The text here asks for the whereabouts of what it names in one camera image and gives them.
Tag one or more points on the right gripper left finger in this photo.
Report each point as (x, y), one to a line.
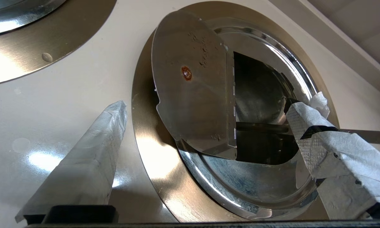
(88, 164)

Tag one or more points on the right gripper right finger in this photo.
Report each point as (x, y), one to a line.
(342, 158)

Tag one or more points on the round steel pot lid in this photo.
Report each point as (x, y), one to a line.
(193, 95)
(15, 14)

